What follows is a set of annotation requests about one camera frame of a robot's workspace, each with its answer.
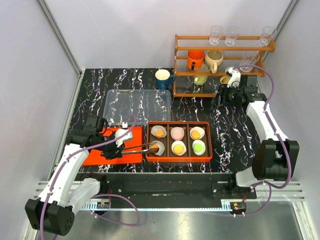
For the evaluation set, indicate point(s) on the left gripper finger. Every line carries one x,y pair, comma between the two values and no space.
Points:
109,133
117,154

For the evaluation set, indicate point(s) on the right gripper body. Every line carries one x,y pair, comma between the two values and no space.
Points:
230,95

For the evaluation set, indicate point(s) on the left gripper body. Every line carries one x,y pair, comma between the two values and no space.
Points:
110,149

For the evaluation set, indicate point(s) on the orange box lid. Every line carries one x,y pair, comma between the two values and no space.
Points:
95,159

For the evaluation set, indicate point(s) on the black metal tongs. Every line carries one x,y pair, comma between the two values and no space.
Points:
137,149

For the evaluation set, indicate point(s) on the orange chocolate chip cookie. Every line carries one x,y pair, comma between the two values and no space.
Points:
154,148

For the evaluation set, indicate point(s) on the yellow round cookie top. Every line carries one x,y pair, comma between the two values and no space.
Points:
196,135

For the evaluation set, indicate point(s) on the yellow round cookie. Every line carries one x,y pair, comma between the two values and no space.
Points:
196,135
178,149

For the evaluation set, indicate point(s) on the orange flower cookie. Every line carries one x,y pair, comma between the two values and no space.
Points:
159,133

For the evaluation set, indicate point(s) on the green round cookie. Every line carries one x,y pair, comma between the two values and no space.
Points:
198,148

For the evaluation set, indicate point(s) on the pink round cookie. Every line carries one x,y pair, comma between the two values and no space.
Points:
177,135

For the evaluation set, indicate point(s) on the yellow round cookie bottom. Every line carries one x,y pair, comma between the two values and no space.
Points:
178,149

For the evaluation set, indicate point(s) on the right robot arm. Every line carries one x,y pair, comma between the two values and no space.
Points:
275,160

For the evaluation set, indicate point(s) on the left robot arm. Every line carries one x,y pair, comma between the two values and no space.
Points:
54,210

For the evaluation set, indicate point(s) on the yellow mug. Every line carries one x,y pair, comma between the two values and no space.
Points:
224,80

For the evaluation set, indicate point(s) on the pale yellow cup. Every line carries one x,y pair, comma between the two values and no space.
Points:
200,80

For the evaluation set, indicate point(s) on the white paper cup back-right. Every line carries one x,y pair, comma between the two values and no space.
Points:
199,129

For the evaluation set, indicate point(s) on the beige mug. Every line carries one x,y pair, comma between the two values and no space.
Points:
213,60

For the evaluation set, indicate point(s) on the clear glass lower shelf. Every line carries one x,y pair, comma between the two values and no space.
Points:
249,58

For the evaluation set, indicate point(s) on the white paper cup front-left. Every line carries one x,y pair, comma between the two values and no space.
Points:
161,148

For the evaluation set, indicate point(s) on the white paper cup back-left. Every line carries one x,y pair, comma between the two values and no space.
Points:
156,127

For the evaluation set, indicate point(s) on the clear plastic tray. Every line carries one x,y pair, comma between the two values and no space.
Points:
148,105

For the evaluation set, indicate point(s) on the orange mug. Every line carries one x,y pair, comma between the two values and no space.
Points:
195,59

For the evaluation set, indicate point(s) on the white paper cup front-right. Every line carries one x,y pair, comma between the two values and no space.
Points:
199,142

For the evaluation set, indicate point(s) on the wooden dish rack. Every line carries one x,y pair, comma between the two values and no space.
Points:
184,85

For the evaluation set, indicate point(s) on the white paper cup back-middle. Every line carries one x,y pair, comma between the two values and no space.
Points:
175,129

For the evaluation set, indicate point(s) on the orange compartment cookie box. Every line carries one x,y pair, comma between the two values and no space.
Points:
189,156

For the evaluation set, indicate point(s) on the white paper cup front-middle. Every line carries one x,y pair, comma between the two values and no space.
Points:
178,142

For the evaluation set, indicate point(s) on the blue mug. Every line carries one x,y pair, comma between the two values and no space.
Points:
164,78

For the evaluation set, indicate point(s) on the clear glass middle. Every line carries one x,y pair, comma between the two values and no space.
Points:
231,36

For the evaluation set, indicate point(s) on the clear glass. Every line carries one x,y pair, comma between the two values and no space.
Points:
231,36
267,34
216,32

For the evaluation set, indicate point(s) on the clear glass far left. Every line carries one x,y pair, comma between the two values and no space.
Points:
216,32

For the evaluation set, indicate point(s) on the clear glass right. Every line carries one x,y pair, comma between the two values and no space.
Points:
267,34

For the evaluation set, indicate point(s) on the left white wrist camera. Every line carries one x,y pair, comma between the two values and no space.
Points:
123,135

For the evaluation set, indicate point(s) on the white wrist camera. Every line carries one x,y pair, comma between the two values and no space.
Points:
123,135
234,76

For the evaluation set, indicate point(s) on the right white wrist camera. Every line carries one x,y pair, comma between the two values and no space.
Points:
234,76

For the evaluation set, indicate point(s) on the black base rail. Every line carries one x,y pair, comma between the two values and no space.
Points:
173,191

